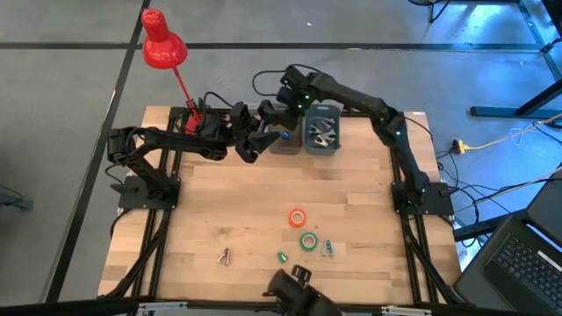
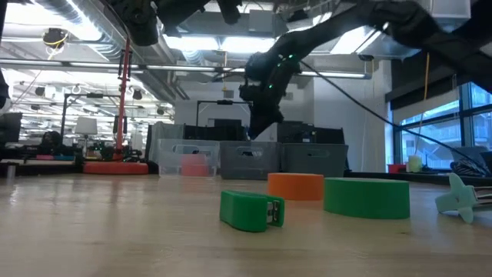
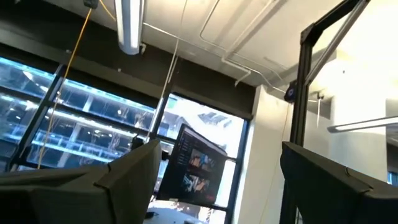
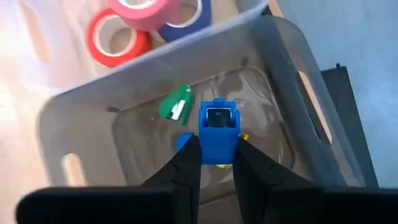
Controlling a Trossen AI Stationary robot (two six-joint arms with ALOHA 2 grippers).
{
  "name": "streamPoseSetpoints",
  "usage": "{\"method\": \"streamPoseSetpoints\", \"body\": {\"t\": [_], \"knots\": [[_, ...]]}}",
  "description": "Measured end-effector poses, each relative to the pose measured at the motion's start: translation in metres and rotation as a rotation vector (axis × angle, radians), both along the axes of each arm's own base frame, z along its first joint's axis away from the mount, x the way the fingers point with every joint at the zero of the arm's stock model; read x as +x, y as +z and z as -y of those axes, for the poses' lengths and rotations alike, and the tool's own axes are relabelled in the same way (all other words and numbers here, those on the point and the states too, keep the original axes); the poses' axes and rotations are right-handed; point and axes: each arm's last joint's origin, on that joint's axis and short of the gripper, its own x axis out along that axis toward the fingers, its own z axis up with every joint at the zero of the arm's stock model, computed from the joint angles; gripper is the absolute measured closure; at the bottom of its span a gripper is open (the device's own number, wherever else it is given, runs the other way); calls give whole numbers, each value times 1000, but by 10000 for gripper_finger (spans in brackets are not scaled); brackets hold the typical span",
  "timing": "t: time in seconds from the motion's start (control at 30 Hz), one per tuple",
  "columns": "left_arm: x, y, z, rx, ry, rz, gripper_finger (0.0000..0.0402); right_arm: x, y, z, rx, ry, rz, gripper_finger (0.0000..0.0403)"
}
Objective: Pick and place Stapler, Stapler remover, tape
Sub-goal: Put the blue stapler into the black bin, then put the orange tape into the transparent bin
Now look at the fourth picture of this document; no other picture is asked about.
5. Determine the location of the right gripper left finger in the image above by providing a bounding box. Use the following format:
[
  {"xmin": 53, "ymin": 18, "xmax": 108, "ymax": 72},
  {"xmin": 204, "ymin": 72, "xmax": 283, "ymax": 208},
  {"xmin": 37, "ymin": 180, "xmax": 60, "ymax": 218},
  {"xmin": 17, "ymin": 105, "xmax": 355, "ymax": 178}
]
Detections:
[{"xmin": 141, "ymin": 135, "xmax": 202, "ymax": 224}]

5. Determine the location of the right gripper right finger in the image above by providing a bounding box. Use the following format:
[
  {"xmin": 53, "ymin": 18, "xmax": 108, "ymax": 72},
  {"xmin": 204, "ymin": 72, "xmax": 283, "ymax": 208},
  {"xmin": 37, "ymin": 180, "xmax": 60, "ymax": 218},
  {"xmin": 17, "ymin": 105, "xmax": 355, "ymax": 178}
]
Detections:
[{"xmin": 233, "ymin": 136, "xmax": 315, "ymax": 224}]

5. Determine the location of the blue mini stapler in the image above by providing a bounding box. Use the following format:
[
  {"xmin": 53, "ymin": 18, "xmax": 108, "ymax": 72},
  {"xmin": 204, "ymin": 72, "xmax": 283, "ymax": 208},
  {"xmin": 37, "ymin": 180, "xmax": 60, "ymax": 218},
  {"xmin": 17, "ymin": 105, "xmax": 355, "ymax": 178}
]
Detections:
[
  {"xmin": 198, "ymin": 97, "xmax": 241, "ymax": 166},
  {"xmin": 175, "ymin": 131, "xmax": 195, "ymax": 154}
]

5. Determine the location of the green mini stapler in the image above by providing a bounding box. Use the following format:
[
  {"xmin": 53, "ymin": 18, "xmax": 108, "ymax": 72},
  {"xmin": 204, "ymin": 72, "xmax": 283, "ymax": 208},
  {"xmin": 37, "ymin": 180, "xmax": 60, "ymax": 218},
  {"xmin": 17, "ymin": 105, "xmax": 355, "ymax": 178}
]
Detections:
[{"xmin": 158, "ymin": 84, "xmax": 195, "ymax": 126}]

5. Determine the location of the purple tape roll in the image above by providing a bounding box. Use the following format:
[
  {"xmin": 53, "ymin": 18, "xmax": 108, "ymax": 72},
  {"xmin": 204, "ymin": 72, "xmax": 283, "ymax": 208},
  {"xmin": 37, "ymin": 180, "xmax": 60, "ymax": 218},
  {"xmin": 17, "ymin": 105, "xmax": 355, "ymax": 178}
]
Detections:
[{"xmin": 156, "ymin": 0, "xmax": 213, "ymax": 44}]

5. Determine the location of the red tape roll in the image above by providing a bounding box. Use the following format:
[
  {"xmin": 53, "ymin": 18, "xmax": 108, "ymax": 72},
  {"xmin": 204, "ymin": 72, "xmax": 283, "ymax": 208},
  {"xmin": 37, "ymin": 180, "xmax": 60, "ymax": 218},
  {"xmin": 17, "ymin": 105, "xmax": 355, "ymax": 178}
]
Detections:
[{"xmin": 85, "ymin": 7, "xmax": 153, "ymax": 68}]

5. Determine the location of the pink tape roll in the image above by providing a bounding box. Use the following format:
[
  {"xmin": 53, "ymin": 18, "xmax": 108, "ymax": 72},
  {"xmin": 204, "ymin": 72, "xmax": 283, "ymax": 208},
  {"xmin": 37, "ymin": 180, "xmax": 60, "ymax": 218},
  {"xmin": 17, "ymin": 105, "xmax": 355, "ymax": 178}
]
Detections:
[{"xmin": 108, "ymin": 0, "xmax": 182, "ymax": 32}]

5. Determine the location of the grey plastic bin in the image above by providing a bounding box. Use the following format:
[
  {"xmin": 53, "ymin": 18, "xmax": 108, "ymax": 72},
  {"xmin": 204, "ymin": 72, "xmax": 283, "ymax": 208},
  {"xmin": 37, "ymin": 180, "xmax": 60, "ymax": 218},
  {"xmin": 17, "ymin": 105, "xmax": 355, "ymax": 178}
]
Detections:
[{"xmin": 35, "ymin": 14, "xmax": 368, "ymax": 224}]

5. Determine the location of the clear plastic bin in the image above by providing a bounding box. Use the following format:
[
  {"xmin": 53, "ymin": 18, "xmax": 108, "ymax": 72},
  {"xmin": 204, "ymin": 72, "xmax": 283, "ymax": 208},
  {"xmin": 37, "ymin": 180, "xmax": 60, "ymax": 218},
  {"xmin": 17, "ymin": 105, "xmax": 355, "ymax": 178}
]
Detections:
[{"xmin": 0, "ymin": 0, "xmax": 270, "ymax": 96}]

